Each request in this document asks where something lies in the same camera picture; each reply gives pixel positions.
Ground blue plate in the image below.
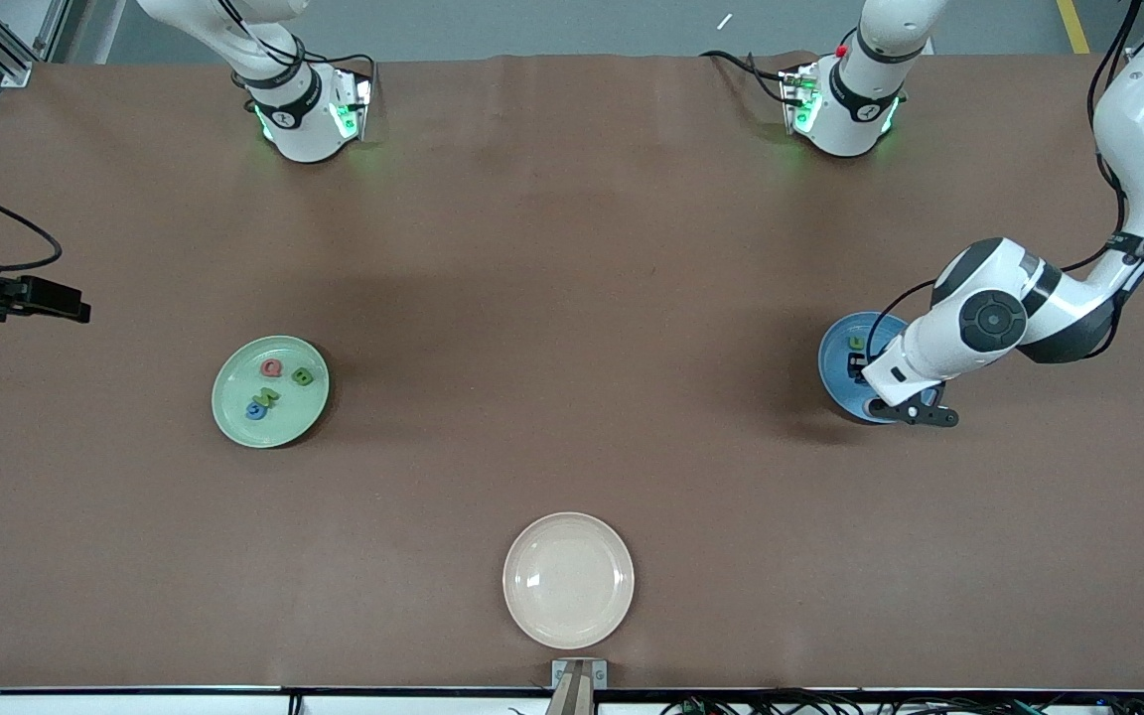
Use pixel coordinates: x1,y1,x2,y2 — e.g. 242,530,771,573
818,312,916,425

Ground pale green plate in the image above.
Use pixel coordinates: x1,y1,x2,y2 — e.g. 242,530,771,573
212,335,331,449

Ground brown table cover sheet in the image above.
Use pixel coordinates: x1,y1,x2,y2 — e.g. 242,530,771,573
0,52,1144,691

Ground cream plate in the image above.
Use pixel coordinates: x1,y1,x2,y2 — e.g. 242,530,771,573
502,511,636,651

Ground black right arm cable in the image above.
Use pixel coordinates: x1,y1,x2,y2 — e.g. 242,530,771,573
0,181,64,275

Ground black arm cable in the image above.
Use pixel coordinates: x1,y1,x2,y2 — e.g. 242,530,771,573
865,0,1144,354
0,181,64,275

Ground aluminium frame profile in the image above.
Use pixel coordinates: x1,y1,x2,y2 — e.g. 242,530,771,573
0,0,34,88

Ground black base cable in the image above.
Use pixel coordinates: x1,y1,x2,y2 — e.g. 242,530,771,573
304,52,376,110
699,50,793,106

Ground tangled black cables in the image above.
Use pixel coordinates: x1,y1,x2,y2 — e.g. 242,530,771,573
659,687,1144,715

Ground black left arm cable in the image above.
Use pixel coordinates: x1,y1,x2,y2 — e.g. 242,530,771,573
865,0,1144,354

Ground grey metal camera bracket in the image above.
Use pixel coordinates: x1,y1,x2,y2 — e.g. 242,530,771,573
551,658,609,715

